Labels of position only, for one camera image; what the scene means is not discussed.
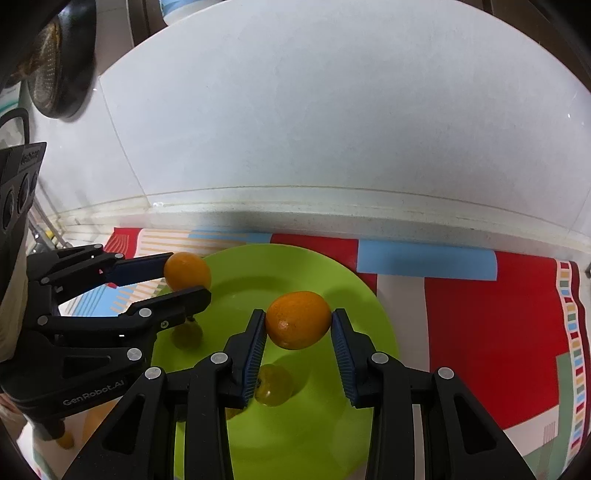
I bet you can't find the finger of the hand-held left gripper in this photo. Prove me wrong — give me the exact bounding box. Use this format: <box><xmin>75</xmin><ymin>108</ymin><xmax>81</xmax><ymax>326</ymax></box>
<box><xmin>28</xmin><ymin>244</ymin><xmax>174</xmax><ymax>298</ymax></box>
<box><xmin>28</xmin><ymin>285</ymin><xmax>212</xmax><ymax>384</ymax></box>

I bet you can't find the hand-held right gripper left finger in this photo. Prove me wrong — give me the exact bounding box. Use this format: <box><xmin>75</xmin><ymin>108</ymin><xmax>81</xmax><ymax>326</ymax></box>
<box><xmin>62</xmin><ymin>308</ymin><xmax>267</xmax><ymax>480</ymax></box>

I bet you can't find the black frying pan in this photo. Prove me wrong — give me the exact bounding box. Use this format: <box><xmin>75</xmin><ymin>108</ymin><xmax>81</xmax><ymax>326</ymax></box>
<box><xmin>21</xmin><ymin>0</ymin><xmax>98</xmax><ymax>121</ymax></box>

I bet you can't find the white blue pump bottle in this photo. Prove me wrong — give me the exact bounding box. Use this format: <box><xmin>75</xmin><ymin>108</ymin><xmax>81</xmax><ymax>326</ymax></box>
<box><xmin>159</xmin><ymin>0</ymin><xmax>218</xmax><ymax>26</ymax></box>

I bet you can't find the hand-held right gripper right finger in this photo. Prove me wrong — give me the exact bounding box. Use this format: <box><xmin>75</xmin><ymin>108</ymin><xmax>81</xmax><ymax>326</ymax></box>
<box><xmin>331</xmin><ymin>308</ymin><xmax>539</xmax><ymax>480</ymax></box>

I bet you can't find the colourful patterned tablecloth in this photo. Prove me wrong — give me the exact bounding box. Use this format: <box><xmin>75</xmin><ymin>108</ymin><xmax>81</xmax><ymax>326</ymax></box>
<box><xmin>32</xmin><ymin>226</ymin><xmax>589</xmax><ymax>480</ymax></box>

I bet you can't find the green plate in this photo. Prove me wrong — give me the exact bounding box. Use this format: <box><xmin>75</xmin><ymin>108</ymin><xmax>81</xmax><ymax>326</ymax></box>
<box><xmin>147</xmin><ymin>244</ymin><xmax>400</xmax><ymax>480</ymax></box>

